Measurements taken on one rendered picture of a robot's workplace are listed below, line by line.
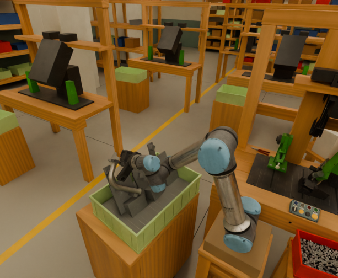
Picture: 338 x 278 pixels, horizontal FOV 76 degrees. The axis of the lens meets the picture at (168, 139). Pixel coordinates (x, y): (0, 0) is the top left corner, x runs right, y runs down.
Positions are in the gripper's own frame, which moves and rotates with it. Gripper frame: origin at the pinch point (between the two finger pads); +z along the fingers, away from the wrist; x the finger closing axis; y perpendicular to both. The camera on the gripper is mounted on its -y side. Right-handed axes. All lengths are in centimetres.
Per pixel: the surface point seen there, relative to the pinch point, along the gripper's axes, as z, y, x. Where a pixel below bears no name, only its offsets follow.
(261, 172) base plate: -42, 26, -95
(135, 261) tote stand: -15, -47, -23
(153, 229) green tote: -18.0, -28.8, -25.9
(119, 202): 3.9, -20.3, -14.0
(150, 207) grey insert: -3.5, -18.8, -32.3
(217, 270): -44, -40, -55
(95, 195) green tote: 15.5, -20.6, -3.3
